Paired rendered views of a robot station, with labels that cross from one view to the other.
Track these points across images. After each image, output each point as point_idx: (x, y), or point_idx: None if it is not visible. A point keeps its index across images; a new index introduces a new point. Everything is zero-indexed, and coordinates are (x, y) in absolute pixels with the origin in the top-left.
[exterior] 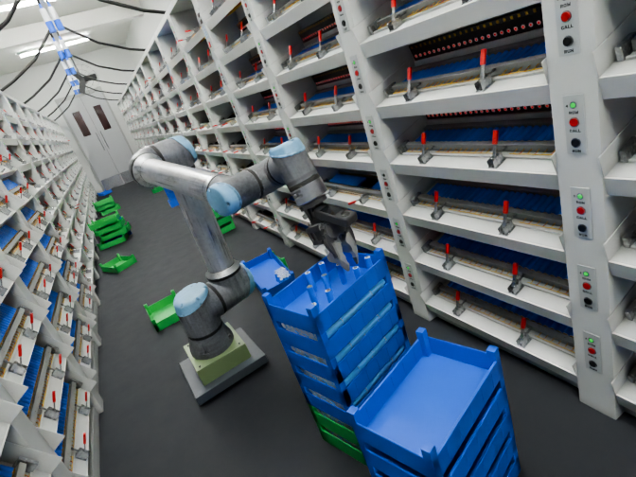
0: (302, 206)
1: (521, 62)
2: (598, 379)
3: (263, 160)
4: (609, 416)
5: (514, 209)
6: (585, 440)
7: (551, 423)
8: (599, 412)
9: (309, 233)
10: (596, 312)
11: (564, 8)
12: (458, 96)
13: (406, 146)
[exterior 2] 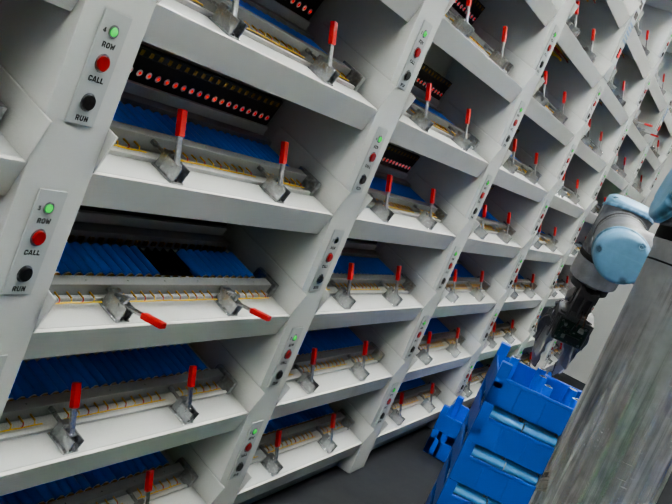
0: (607, 292)
1: (459, 130)
2: (375, 430)
3: (639, 226)
4: (361, 468)
5: (377, 276)
6: (393, 488)
7: (384, 498)
8: (358, 470)
9: (588, 332)
10: (409, 358)
11: (517, 116)
12: (458, 148)
13: None
